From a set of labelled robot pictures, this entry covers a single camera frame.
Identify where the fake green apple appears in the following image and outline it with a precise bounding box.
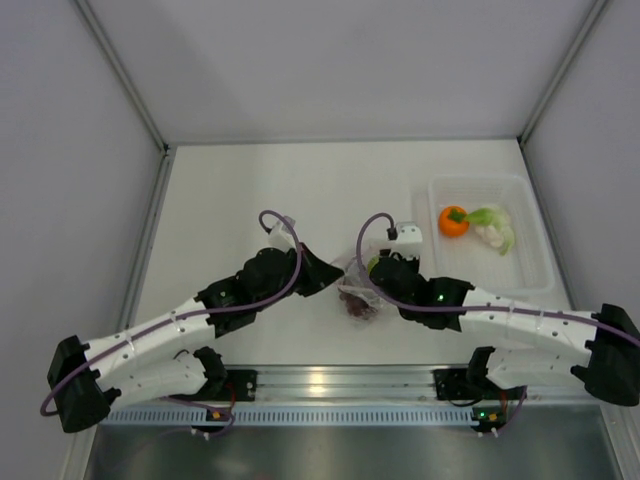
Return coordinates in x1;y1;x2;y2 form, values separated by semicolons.
367;256;380;274

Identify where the white slotted cable duct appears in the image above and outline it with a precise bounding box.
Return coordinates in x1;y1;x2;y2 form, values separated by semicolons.
101;404;479;427

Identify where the white perforated plastic basket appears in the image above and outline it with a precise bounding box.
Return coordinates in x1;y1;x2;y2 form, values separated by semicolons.
413;174;554;298

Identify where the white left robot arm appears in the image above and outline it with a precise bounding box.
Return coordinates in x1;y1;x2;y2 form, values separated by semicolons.
41;246;344;434

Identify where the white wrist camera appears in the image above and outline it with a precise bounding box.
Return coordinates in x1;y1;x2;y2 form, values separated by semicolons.
268;216;296;252
387;221;423;261

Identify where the fake red grape bunch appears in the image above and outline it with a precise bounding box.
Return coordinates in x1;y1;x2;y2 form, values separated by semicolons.
338;285;378;320

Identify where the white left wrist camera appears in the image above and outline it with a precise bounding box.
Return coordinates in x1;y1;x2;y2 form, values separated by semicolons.
268;216;296;252

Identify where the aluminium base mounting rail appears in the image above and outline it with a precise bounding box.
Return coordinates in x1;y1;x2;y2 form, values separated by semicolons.
99;363;591;404

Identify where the fake orange persimmon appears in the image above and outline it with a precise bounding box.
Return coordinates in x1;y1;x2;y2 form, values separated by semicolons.
438;206;470;238

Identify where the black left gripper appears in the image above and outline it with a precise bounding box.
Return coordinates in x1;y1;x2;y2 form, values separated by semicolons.
254;241;343;311

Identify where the fake white cauliflower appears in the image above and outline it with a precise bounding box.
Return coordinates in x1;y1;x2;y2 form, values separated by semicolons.
466;205;516;256

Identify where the aluminium frame rail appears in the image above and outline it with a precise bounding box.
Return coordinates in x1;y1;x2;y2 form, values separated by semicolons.
74;0;171;153

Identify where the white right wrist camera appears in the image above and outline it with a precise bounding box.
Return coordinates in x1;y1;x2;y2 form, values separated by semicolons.
387;221;423;261

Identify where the clear zip top bag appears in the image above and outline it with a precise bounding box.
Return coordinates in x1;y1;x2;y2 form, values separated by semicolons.
333;249;393;324

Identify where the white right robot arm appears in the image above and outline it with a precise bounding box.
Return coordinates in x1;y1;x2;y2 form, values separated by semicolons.
365;256;639;407

